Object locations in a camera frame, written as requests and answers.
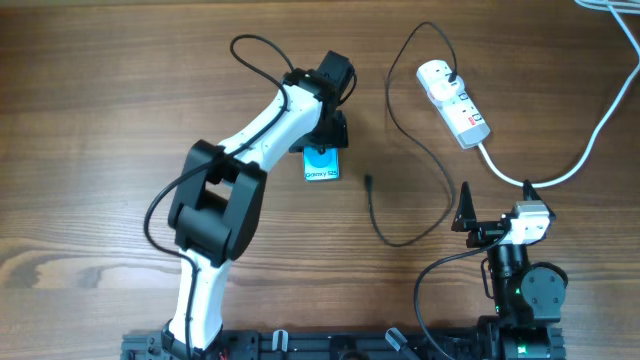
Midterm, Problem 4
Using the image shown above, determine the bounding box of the white USB charger plug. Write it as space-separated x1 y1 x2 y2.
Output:
428 78 460 105

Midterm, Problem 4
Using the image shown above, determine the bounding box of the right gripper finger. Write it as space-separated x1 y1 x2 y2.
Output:
451 181 478 232
522 180 557 221

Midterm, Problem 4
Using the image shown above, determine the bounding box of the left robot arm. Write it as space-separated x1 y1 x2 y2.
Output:
162 51 356 359

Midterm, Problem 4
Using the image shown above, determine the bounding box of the white power strip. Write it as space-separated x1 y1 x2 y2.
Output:
416 60 490 149

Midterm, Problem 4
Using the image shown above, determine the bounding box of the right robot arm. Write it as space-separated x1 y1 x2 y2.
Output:
451 181 568 360

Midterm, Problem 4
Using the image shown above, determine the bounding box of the white power strip cord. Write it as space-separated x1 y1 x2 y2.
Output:
477 4 640 190

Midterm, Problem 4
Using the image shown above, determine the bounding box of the white cables top corner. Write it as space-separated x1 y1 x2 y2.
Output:
573 0 640 15

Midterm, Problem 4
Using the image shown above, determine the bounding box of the blue screen Galaxy smartphone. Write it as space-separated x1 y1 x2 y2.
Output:
303 147 340 182

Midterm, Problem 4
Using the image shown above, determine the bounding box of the black USB charging cable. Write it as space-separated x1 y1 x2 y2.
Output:
365 21 460 249

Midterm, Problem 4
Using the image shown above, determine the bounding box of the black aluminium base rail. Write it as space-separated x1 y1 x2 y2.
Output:
120 327 567 360

